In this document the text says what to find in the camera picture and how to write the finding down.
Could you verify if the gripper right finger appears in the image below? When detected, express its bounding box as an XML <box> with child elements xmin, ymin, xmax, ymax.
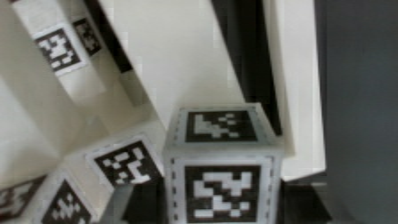
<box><xmin>282</xmin><ymin>183</ymin><xmax>337</xmax><ymax>224</ymax></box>

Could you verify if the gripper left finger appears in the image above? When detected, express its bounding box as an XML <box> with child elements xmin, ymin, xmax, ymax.
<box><xmin>97</xmin><ymin>182</ymin><xmax>168</xmax><ymax>224</ymax></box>

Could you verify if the white tagged cube leg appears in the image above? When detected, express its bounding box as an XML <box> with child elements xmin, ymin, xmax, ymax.
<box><xmin>164</xmin><ymin>103</ymin><xmax>285</xmax><ymax>224</ymax></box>
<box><xmin>0</xmin><ymin>169</ymin><xmax>95</xmax><ymax>224</ymax></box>

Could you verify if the white chair back frame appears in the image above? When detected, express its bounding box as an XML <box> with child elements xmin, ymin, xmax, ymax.
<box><xmin>0</xmin><ymin>0</ymin><xmax>251</xmax><ymax>224</ymax></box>

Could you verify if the white right fence bar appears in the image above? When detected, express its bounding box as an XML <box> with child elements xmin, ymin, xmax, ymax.
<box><xmin>264</xmin><ymin>0</ymin><xmax>326</xmax><ymax>181</ymax></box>

